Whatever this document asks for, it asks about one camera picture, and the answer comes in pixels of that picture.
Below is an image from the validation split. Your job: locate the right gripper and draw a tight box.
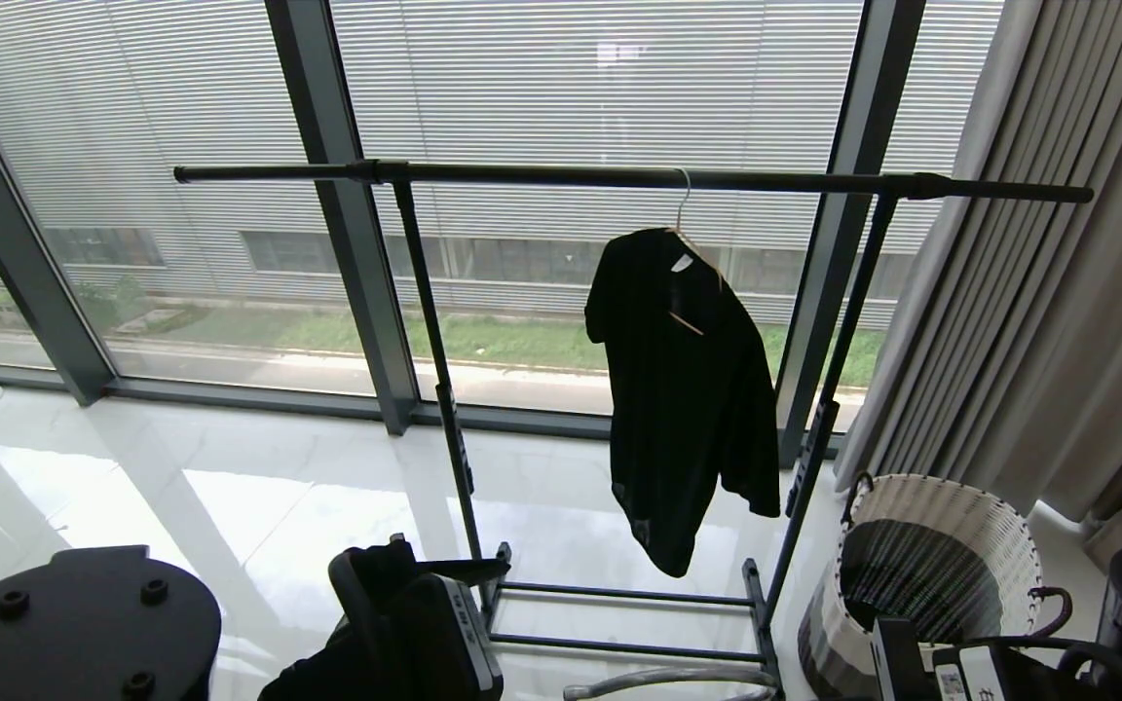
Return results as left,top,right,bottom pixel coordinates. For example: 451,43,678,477
871,616,1010,701

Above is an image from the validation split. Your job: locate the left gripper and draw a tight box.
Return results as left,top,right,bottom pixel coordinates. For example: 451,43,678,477
405,557,512,701

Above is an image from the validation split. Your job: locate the pink clothes hanger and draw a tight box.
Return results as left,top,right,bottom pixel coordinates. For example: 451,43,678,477
563,665,781,701
666,167,729,338

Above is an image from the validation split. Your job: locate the black garment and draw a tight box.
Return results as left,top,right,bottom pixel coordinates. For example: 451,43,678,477
585,229,782,578

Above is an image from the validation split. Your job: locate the white laundry basket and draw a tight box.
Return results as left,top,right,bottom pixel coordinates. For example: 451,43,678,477
798,472,1075,701

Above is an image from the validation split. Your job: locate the black clothes rack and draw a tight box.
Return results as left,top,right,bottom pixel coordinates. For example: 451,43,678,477
173,159,1096,683

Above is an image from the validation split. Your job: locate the beige curtain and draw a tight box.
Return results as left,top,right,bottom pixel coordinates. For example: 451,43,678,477
834,0,1122,571

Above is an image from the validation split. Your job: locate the window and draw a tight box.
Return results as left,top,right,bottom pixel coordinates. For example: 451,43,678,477
0,0,1005,468

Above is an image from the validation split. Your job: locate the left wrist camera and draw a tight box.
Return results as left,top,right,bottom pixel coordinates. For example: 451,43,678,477
327,538,418,701

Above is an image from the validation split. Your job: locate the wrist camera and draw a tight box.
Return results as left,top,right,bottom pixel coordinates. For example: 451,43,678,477
1004,650,1073,701
327,538,418,701

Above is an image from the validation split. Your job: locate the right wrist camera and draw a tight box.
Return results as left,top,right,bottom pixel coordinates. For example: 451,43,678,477
1004,650,1073,701

